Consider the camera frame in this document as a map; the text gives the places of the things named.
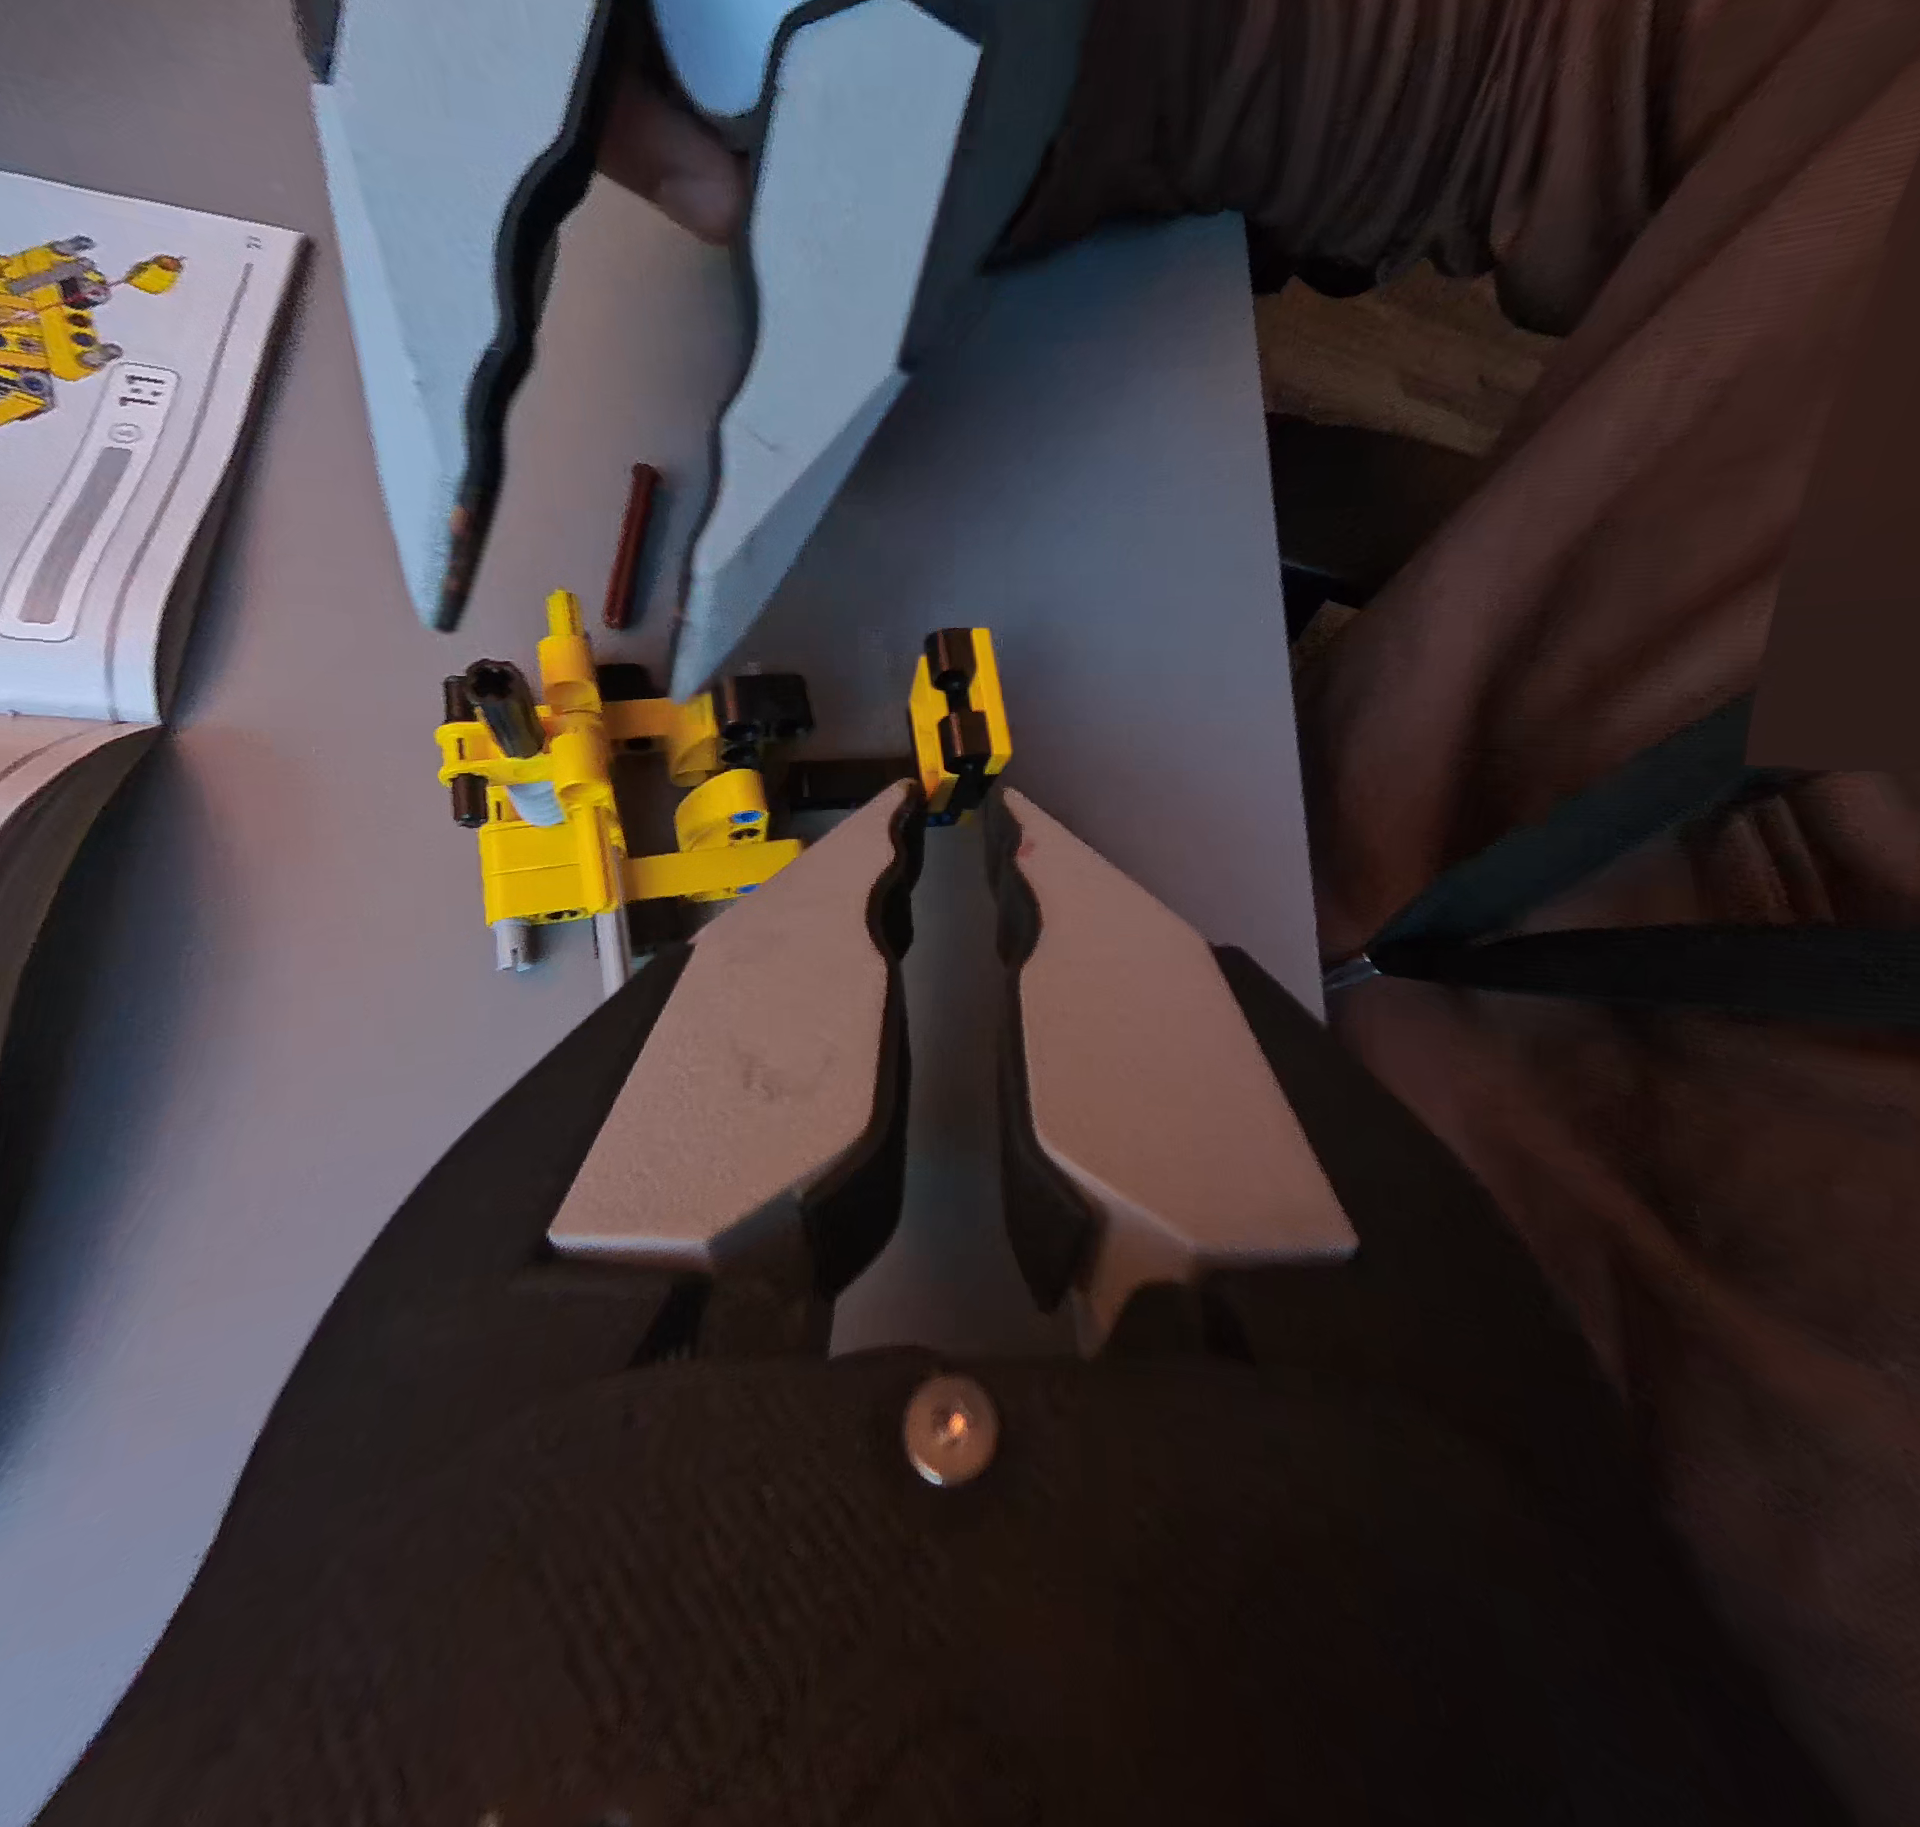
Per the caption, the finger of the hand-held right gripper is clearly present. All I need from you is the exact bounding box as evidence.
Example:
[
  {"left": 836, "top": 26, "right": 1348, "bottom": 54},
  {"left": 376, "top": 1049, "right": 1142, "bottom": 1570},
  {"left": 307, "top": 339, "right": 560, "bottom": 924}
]
[
  {"left": 666, "top": 0, "right": 1082, "bottom": 705},
  {"left": 277, "top": 0, "right": 623, "bottom": 637}
]

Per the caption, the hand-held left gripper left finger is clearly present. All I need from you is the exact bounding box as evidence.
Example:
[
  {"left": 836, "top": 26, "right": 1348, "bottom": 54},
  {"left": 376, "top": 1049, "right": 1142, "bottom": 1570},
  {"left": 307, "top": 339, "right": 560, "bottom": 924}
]
[{"left": 546, "top": 777, "right": 920, "bottom": 1356}]

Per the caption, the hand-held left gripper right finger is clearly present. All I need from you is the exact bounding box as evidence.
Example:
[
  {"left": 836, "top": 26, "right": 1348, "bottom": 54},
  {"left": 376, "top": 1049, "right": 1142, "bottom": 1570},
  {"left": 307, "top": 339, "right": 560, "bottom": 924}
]
[{"left": 982, "top": 784, "right": 1358, "bottom": 1356}]

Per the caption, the yellow and black lego model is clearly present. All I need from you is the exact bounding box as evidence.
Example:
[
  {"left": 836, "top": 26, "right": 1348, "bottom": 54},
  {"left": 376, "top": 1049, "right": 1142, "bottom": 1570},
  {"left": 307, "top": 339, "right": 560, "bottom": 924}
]
[{"left": 435, "top": 588, "right": 1013, "bottom": 996}]

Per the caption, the brown lego axle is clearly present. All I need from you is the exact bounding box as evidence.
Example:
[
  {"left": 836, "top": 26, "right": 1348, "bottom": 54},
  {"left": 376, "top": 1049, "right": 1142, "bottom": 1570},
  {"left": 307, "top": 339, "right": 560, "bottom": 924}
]
[{"left": 602, "top": 463, "right": 663, "bottom": 631}]

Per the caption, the lego instruction booklet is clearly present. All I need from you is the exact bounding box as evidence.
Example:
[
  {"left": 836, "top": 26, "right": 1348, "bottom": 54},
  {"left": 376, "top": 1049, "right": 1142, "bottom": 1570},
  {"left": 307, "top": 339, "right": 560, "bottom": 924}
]
[{"left": 0, "top": 170, "right": 313, "bottom": 1019}]

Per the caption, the person's right hand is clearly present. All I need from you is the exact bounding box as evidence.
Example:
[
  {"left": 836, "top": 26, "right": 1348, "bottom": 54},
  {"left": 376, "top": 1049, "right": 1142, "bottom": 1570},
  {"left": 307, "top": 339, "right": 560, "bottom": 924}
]
[{"left": 598, "top": 57, "right": 752, "bottom": 247}]

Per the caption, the black strap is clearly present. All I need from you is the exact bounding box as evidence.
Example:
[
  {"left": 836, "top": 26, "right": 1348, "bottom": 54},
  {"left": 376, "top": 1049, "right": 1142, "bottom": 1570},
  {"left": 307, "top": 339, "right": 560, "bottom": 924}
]
[{"left": 1327, "top": 693, "right": 1920, "bottom": 1025}]

